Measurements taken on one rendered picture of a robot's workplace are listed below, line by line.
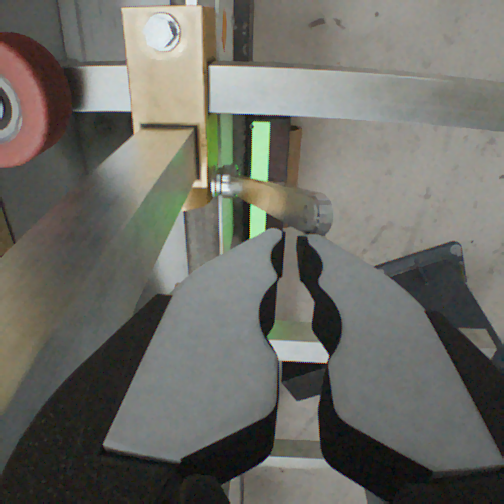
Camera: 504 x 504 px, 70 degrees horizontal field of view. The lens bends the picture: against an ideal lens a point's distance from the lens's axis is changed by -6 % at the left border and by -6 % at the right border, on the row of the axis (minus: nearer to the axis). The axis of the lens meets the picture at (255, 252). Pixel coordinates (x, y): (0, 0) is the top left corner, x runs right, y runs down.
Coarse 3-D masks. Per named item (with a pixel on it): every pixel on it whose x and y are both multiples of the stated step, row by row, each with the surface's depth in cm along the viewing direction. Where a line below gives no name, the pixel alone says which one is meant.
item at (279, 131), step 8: (272, 128) 41; (280, 128) 41; (272, 136) 41; (280, 136) 41; (272, 144) 42; (280, 144) 42; (272, 152) 42; (280, 152) 42; (272, 160) 43; (280, 160) 43; (272, 168) 43; (280, 168) 43; (272, 176) 44; (280, 176) 44; (272, 216) 47; (272, 224) 47; (280, 224) 47
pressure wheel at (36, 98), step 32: (0, 32) 20; (0, 64) 19; (32, 64) 20; (0, 96) 21; (32, 96) 20; (64, 96) 22; (0, 128) 22; (32, 128) 21; (64, 128) 24; (0, 160) 22
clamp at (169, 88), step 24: (144, 24) 21; (192, 24) 21; (144, 48) 22; (192, 48) 22; (144, 72) 23; (168, 72) 23; (192, 72) 23; (144, 96) 24; (168, 96) 23; (192, 96) 23; (144, 120) 24; (168, 120) 24; (192, 120) 24; (216, 120) 29; (216, 144) 29; (192, 192) 27
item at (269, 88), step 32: (64, 64) 24; (96, 64) 24; (224, 64) 24; (256, 64) 24; (288, 64) 25; (96, 96) 25; (128, 96) 25; (224, 96) 24; (256, 96) 24; (288, 96) 24; (320, 96) 24; (352, 96) 24; (384, 96) 24; (416, 96) 23; (448, 96) 23; (480, 96) 23; (480, 128) 24
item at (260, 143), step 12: (264, 132) 41; (252, 144) 42; (264, 144) 42; (252, 156) 43; (264, 156) 43; (252, 168) 43; (264, 168) 43; (252, 216) 47; (264, 216) 47; (252, 228) 48; (264, 228) 48
